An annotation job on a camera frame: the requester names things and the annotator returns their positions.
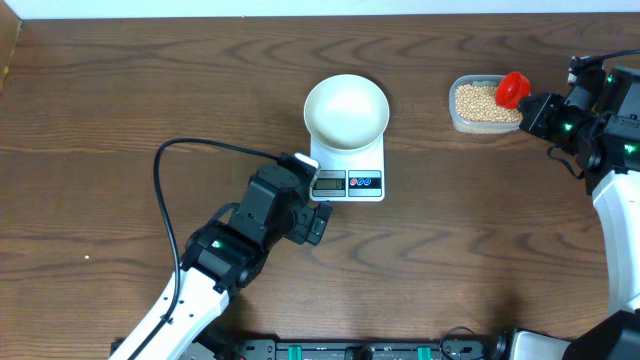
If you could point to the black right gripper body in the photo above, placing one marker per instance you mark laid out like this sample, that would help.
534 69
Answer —
555 122

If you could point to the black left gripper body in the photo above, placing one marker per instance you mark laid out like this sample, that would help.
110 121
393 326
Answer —
300 228

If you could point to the red plastic measuring scoop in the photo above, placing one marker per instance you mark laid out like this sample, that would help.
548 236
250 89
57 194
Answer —
512 88

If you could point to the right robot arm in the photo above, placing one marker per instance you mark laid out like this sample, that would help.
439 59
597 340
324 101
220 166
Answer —
597 122

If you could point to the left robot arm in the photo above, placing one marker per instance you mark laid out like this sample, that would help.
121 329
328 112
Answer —
227 253

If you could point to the white digital kitchen scale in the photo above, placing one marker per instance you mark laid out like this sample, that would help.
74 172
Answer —
349 176

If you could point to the white ceramic bowl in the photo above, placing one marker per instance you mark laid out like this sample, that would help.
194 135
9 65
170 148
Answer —
346 112

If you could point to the soybeans in container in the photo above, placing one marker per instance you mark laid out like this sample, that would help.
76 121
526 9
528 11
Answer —
478 104

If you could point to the clear plastic container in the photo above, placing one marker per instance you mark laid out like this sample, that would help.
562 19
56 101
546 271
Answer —
471 127

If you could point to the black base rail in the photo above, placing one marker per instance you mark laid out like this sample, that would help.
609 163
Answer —
270 349

